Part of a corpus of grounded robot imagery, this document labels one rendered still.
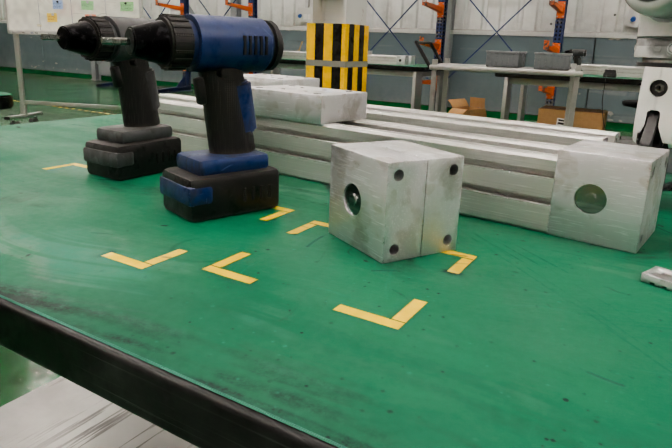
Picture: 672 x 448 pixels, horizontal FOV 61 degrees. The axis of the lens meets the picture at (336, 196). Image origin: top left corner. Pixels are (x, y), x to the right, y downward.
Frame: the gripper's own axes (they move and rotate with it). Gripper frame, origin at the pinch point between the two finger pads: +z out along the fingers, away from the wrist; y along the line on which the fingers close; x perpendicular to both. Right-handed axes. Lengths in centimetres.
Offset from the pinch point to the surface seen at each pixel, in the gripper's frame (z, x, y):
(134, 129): -4, 59, -40
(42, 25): -24, 590, 207
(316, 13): -36, 251, 230
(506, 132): -4.8, 18.5, -4.9
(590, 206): -0.9, 1.4, -23.7
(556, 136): -5.1, 11.3, -4.9
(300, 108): -7.3, 41.2, -24.4
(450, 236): 1.7, 10.9, -36.1
